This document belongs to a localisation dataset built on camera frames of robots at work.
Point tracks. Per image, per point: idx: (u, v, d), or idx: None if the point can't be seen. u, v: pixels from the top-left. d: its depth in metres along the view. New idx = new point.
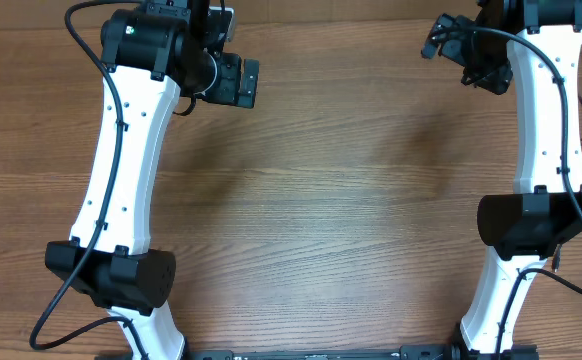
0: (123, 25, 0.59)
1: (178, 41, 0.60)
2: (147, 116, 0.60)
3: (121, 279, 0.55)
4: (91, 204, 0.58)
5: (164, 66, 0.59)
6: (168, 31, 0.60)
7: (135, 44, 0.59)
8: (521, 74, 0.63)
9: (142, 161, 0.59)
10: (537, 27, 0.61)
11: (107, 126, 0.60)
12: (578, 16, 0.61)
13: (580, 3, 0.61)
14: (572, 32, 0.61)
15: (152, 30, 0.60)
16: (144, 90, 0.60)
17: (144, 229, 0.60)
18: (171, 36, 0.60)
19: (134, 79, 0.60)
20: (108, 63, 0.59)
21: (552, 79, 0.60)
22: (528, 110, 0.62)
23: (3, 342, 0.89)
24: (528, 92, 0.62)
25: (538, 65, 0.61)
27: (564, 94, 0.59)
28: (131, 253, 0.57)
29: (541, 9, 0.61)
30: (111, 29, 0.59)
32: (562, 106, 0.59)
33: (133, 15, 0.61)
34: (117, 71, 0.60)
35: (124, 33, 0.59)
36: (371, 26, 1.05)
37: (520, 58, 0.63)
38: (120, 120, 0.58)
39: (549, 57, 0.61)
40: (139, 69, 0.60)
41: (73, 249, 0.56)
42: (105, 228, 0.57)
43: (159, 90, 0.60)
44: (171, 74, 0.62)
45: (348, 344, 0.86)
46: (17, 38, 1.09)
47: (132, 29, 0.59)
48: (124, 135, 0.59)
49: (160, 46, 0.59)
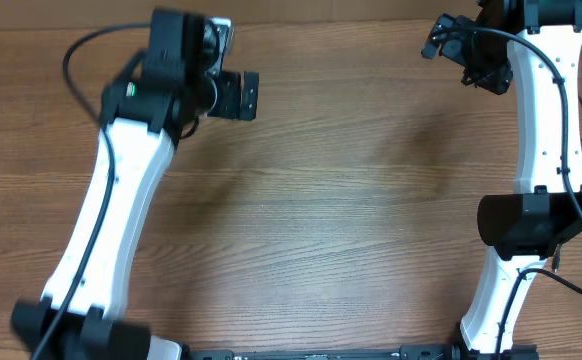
0: (125, 85, 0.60)
1: (177, 105, 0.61)
2: (140, 169, 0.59)
3: (90, 342, 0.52)
4: (70, 259, 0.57)
5: (160, 124, 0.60)
6: (167, 94, 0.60)
7: (135, 101, 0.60)
8: (521, 73, 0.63)
9: (128, 219, 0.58)
10: (537, 27, 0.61)
11: (98, 180, 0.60)
12: (578, 16, 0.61)
13: (580, 3, 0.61)
14: (572, 32, 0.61)
15: (152, 92, 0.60)
16: (139, 143, 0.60)
17: (123, 291, 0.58)
18: (170, 100, 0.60)
19: (129, 136, 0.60)
20: (105, 121, 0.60)
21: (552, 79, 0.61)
22: (528, 110, 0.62)
23: (3, 342, 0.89)
24: (529, 93, 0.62)
25: (538, 65, 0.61)
27: (565, 94, 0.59)
28: (106, 314, 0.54)
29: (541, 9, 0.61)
30: (112, 91, 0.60)
32: (562, 106, 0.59)
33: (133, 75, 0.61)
34: (113, 126, 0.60)
35: (126, 92, 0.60)
36: (371, 27, 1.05)
37: (521, 58, 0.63)
38: (111, 172, 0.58)
39: (550, 57, 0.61)
40: (135, 127, 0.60)
41: (43, 309, 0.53)
42: (82, 285, 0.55)
43: (152, 146, 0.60)
44: (168, 135, 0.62)
45: (348, 344, 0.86)
46: (17, 38, 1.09)
47: (134, 87, 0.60)
48: (113, 189, 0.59)
49: (158, 109, 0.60)
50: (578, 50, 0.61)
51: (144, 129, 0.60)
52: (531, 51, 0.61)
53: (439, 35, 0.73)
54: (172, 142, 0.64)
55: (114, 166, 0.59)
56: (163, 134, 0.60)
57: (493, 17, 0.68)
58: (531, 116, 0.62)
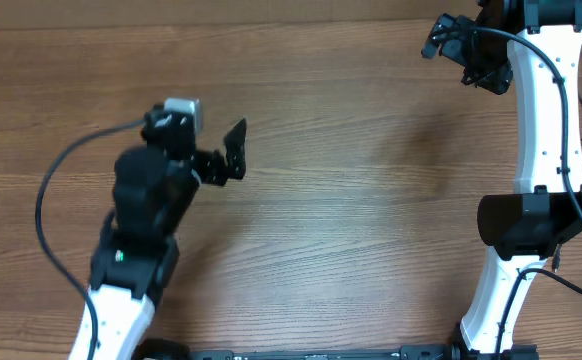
0: (112, 252, 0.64)
1: (160, 270, 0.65)
2: (122, 333, 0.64)
3: None
4: None
5: (143, 291, 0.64)
6: (153, 260, 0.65)
7: (119, 270, 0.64)
8: (521, 74, 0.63)
9: None
10: (537, 27, 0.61)
11: (83, 339, 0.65)
12: (578, 15, 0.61)
13: (581, 3, 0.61)
14: (572, 31, 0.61)
15: (139, 258, 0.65)
16: (123, 309, 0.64)
17: None
18: (155, 266, 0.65)
19: (113, 303, 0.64)
20: (94, 285, 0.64)
21: (551, 80, 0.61)
22: (528, 109, 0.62)
23: (3, 342, 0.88)
24: (529, 93, 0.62)
25: (538, 65, 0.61)
27: (565, 94, 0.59)
28: None
29: (541, 9, 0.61)
30: (101, 257, 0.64)
32: (562, 105, 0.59)
33: (120, 238, 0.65)
34: (100, 291, 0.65)
35: (113, 258, 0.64)
36: (371, 26, 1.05)
37: (521, 58, 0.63)
38: (94, 340, 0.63)
39: (549, 57, 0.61)
40: (122, 291, 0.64)
41: None
42: None
43: (134, 313, 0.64)
44: (152, 295, 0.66)
45: (348, 344, 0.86)
46: (17, 38, 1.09)
47: (122, 254, 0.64)
48: (96, 351, 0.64)
49: (144, 274, 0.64)
50: (577, 50, 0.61)
51: (128, 294, 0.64)
52: (531, 52, 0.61)
53: (439, 35, 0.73)
54: (155, 299, 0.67)
55: (98, 331, 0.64)
56: (146, 298, 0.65)
57: (493, 16, 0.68)
58: (531, 117, 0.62)
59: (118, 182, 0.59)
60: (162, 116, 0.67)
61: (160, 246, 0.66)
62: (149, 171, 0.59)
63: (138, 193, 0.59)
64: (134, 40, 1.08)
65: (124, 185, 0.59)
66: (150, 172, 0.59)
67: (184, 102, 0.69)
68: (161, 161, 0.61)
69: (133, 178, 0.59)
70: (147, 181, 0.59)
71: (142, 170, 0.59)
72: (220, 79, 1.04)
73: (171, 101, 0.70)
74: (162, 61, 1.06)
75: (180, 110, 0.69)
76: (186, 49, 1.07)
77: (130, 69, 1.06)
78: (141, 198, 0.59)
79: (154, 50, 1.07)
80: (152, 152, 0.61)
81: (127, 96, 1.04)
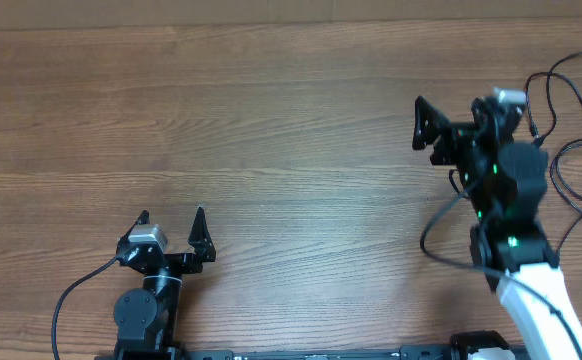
0: None
1: None
2: None
3: None
4: None
5: None
6: None
7: None
8: (515, 305, 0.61)
9: None
10: (517, 275, 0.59)
11: None
12: (551, 257, 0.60)
13: (552, 253, 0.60)
14: (549, 269, 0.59)
15: None
16: None
17: None
18: None
19: None
20: None
21: (549, 311, 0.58)
22: (538, 344, 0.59)
23: (2, 342, 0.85)
24: (532, 328, 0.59)
25: (530, 299, 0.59)
27: (567, 328, 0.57)
28: None
29: (517, 257, 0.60)
30: None
32: (571, 337, 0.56)
33: (131, 354, 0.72)
34: None
35: None
36: (371, 27, 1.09)
37: (509, 293, 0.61)
38: None
39: (537, 290, 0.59)
40: None
41: None
42: None
43: None
44: None
45: (348, 345, 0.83)
46: (21, 41, 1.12)
47: None
48: None
49: None
50: (563, 286, 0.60)
51: None
52: (518, 287, 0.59)
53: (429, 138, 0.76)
54: None
55: None
56: None
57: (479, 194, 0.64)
58: (540, 348, 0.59)
59: (119, 329, 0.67)
60: (130, 251, 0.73)
61: (162, 354, 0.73)
62: (141, 316, 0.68)
63: (136, 336, 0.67)
64: (136, 41, 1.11)
65: (124, 333, 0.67)
66: (143, 317, 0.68)
67: (145, 231, 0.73)
68: (150, 303, 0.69)
69: (130, 325, 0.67)
70: (142, 327, 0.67)
71: (136, 316, 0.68)
72: (221, 79, 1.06)
73: (134, 232, 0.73)
74: (162, 61, 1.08)
75: (142, 241, 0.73)
76: (187, 49, 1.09)
77: (131, 70, 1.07)
78: (139, 339, 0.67)
79: (155, 50, 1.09)
80: (139, 294, 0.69)
81: (126, 96, 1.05)
